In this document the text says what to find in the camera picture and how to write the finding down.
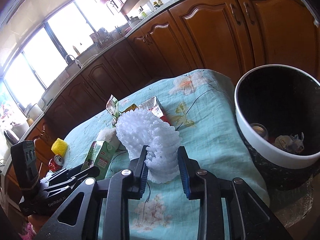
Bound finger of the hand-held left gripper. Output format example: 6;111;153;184
46;165;84;182
53;165;101;188

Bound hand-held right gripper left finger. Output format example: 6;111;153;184
32;144;152;240

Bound green foil snack bag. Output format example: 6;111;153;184
105;94;123;127

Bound white ceramic lidded pot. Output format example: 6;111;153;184
127;15;141;29

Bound green drink carton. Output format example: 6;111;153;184
81;140;116;181

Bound white foam fruit net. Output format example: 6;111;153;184
115;108;181;184

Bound yellow snack wrapper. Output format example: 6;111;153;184
120;104;139;113

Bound white paper bag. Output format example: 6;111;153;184
273;135;292;153

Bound kitchen window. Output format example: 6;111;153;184
2;0;131;108

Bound white electric kettle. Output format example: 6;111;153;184
3;127;21;146

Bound white rice cooker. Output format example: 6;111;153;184
24;102;45;118

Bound white kitchen countertop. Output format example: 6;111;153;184
0;0;232;177

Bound dish rack with utensils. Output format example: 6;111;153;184
90;27;113;47

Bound clear plastic wrap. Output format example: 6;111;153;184
271;174;316;229

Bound red and white milk carton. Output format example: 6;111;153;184
138;96;172;126

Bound wooden base cabinets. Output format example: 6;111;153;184
0;0;320;205

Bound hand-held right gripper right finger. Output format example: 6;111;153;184
177;146;293;240

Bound black bin with white rim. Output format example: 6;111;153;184
234;64;320;192

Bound light blue floral tablecloth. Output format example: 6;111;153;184
62;68;272;240

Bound crushed red drink can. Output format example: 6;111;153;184
48;154;65;173

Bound chrome sink faucet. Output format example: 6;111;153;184
65;54;82;70

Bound yellow foam fruit net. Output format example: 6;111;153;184
51;137;69;154

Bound cartoon print wrapper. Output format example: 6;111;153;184
290;132;306;153

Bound clear plastic cup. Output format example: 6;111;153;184
249;123;269;139

